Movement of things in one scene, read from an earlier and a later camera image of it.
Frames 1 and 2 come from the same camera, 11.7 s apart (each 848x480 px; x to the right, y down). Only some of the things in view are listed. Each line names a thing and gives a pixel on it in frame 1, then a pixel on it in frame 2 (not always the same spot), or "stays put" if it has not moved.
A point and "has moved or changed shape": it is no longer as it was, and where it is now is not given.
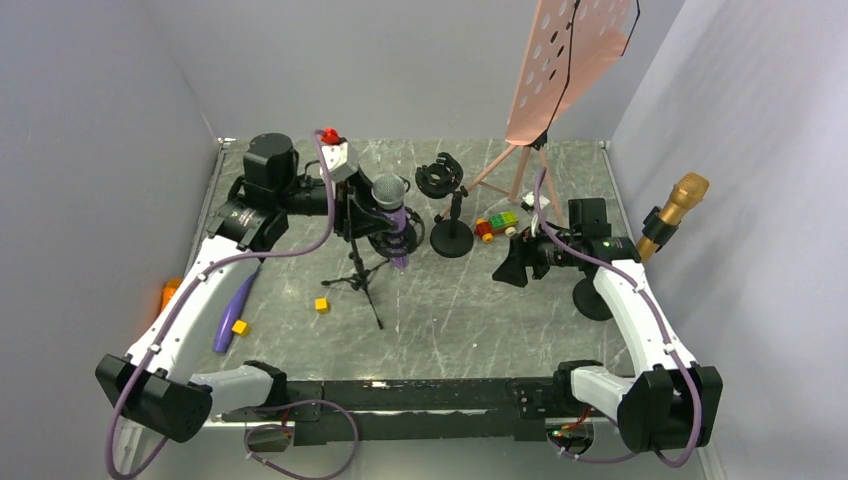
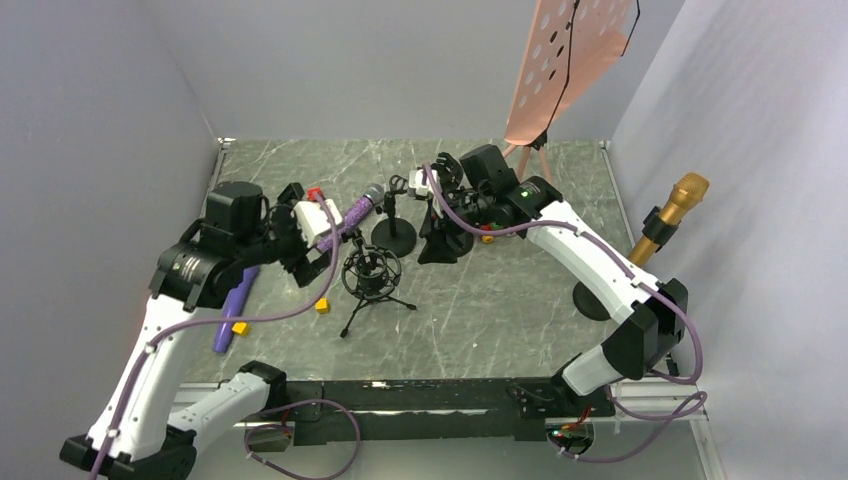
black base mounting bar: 389,412 stays put
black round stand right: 587,298 stays put
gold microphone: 688,192 stays put
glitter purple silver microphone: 388,194 has moved or changed shape
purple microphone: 231,315 stays put
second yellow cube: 322,305 stays put
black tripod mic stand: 361,276 → 369,273
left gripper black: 359,221 → 302,270
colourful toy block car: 486,228 stays put
